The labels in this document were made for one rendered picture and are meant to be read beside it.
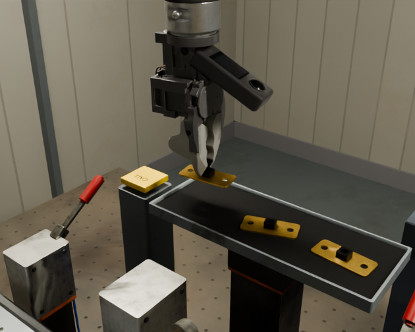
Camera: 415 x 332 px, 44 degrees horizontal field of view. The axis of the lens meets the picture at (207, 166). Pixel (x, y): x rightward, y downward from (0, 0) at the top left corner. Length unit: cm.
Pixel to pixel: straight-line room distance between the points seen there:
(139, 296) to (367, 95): 272
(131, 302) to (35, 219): 103
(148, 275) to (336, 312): 68
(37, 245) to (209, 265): 62
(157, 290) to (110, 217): 95
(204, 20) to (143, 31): 234
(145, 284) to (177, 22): 36
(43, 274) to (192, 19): 50
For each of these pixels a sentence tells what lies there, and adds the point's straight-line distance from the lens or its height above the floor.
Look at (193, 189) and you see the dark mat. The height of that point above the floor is 116.
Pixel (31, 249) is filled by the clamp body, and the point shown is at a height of 106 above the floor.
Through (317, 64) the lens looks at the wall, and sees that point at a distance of 341.
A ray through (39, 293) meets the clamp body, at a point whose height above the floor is 100.
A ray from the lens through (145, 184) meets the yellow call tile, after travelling 89.
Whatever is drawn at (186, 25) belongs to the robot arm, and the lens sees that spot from 69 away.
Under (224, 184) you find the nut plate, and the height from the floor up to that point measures 122.
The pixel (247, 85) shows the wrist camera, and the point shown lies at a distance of 69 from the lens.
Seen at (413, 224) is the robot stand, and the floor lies 110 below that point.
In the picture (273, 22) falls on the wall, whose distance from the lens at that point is 353.
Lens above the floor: 159
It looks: 27 degrees down
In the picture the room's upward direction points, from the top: straight up
